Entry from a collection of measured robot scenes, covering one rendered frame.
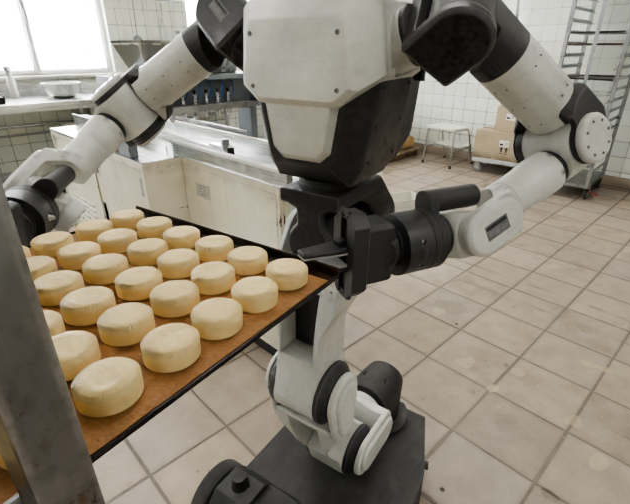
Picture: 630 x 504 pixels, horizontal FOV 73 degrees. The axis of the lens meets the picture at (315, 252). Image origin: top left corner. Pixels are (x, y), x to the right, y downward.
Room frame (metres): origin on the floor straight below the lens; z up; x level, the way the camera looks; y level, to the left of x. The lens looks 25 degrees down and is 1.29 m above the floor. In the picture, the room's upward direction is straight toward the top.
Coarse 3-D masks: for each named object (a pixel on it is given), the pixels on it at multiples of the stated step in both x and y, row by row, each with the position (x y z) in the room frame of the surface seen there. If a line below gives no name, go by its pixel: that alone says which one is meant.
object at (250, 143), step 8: (168, 120) 2.66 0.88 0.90; (176, 120) 2.64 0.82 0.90; (168, 128) 2.67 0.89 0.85; (176, 128) 2.60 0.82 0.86; (184, 128) 2.53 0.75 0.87; (192, 128) 2.47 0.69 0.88; (200, 128) 2.40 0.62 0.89; (208, 128) 2.36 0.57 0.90; (200, 136) 2.41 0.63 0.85; (208, 136) 2.35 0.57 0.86; (216, 136) 2.30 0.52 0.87; (224, 136) 2.25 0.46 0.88; (232, 136) 2.19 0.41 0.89; (240, 136) 2.14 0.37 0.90; (248, 136) 2.13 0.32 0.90; (232, 144) 2.20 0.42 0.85; (240, 144) 2.15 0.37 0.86; (248, 144) 2.10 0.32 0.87; (256, 144) 2.06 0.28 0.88; (264, 144) 2.01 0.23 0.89; (264, 152) 2.02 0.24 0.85
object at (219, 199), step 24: (192, 168) 1.91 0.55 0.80; (216, 168) 1.77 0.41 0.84; (192, 192) 1.93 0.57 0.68; (216, 192) 1.78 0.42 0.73; (240, 192) 1.65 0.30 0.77; (264, 192) 1.54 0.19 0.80; (192, 216) 1.95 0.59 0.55; (216, 216) 1.79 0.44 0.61; (240, 216) 1.66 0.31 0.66; (264, 216) 1.55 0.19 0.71; (264, 240) 1.55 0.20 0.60; (264, 336) 1.58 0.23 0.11
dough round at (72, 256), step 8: (64, 248) 0.50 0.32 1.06; (72, 248) 0.50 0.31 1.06; (80, 248) 0.50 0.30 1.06; (88, 248) 0.50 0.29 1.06; (96, 248) 0.50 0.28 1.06; (64, 256) 0.47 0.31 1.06; (72, 256) 0.47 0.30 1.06; (80, 256) 0.48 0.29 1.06; (88, 256) 0.48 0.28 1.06; (64, 264) 0.47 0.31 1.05; (72, 264) 0.47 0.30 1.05; (80, 264) 0.47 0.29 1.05
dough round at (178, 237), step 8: (168, 232) 0.55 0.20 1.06; (176, 232) 0.55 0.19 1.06; (184, 232) 0.55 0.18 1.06; (192, 232) 0.55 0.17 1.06; (168, 240) 0.53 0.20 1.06; (176, 240) 0.53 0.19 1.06; (184, 240) 0.53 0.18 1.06; (192, 240) 0.54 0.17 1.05; (168, 248) 0.53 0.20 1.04; (176, 248) 0.53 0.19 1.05; (184, 248) 0.53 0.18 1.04; (192, 248) 0.54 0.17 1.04
